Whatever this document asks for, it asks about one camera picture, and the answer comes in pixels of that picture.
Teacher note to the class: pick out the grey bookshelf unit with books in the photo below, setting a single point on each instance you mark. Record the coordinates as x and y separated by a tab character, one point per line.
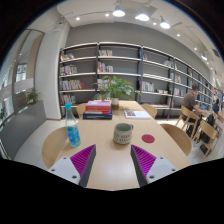
86	66

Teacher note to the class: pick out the flat round red coaster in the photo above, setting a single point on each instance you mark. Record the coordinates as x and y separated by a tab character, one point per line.
148	138

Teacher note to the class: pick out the white magazine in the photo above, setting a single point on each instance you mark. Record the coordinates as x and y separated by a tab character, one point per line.
137	114

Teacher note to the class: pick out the small plant by window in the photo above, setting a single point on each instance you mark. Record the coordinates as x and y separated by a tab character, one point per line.
32	96

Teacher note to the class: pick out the green mug with oval pattern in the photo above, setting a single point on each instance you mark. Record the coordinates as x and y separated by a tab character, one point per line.
122	135

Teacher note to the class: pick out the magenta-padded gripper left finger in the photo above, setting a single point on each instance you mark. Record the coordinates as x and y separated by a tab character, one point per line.
65	168

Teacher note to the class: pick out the group of ceiling lights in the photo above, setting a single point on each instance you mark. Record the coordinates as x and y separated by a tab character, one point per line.
118	13

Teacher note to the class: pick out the pink book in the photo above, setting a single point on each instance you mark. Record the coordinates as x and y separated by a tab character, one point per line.
98	103

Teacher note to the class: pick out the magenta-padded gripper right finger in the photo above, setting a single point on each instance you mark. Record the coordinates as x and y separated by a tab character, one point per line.
160	168

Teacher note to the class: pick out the green potted plant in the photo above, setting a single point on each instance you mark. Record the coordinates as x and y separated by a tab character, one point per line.
115	88

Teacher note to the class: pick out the clear bottle with blue cap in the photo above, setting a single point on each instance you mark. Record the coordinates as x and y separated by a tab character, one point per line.
73	133

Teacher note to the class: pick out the person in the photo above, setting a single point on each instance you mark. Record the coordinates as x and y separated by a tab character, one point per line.
216	107
190	100

